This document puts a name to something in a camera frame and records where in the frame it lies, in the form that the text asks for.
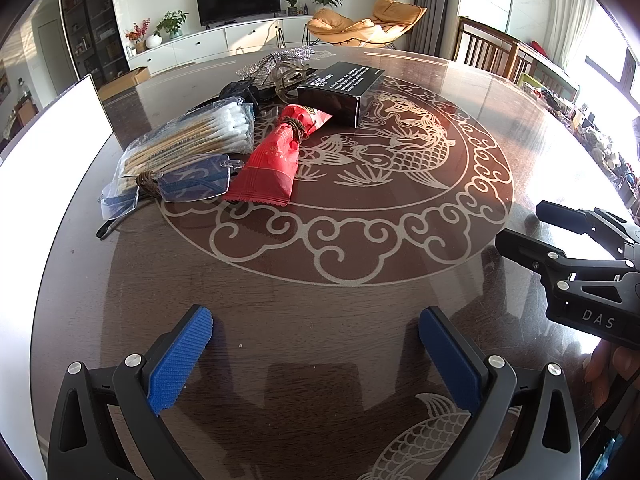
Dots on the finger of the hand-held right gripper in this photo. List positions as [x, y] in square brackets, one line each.
[525, 247]
[565, 215]

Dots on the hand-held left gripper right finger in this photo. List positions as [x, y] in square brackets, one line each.
[450, 360]

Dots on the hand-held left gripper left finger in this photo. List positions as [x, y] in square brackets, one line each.
[175, 360]

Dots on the rimless glasses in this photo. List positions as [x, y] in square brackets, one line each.
[120, 205]

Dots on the red foil packet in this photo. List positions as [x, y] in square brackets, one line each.
[270, 170]

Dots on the cotton swab packet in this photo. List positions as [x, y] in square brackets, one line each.
[190, 135]

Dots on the black mesh bow hair clip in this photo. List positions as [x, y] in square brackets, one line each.
[237, 91]

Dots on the person's right hand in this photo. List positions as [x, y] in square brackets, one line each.
[607, 360]

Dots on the pile of assorted clutter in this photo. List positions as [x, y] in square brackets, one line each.
[590, 130]

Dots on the wooden slatted chair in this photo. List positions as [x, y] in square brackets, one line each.
[482, 50]

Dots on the black printed carton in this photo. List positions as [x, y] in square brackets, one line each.
[340, 87]

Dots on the grey curtain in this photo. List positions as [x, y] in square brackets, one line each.
[425, 5]

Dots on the orange lounge chair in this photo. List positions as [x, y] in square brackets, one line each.
[350, 27]

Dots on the brown cardboard carton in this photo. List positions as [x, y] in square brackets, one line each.
[122, 82]

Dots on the translucent brown hair claw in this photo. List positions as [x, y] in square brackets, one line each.
[282, 82]

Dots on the silver glitter hair accessory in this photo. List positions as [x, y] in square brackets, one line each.
[280, 57]

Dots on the white round vase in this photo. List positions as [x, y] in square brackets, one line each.
[153, 42]

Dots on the white television cabinet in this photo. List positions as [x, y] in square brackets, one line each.
[225, 40]

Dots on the red flower plant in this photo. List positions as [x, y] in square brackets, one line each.
[136, 34]

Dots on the green leafy potted plant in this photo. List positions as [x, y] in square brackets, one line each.
[171, 24]

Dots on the small potted plant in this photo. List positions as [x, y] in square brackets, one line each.
[291, 2]

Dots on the dark glass display cabinet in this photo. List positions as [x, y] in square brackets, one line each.
[95, 20]

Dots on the black flat television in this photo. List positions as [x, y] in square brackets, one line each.
[237, 2]

